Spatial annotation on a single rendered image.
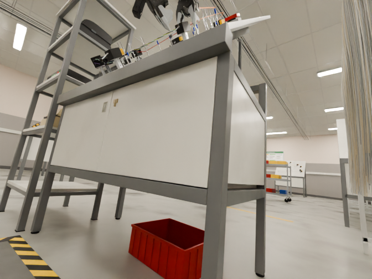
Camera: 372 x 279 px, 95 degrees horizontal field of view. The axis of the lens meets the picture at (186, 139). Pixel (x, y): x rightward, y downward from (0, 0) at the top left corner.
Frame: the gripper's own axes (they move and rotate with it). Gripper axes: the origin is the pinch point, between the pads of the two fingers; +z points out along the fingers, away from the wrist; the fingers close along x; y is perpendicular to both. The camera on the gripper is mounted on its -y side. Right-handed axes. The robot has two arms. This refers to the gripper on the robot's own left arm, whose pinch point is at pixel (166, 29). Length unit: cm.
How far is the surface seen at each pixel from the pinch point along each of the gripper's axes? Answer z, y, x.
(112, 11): -73, -10, 99
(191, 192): 49, -27, -37
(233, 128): 44, -7, -31
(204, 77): 26.3, -4.3, -25.3
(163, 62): 13.6, -11.1, -16.3
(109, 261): 68, -83, -9
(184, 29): 2.7, 7.5, 5.1
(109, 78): 0.2, -33.6, 6.1
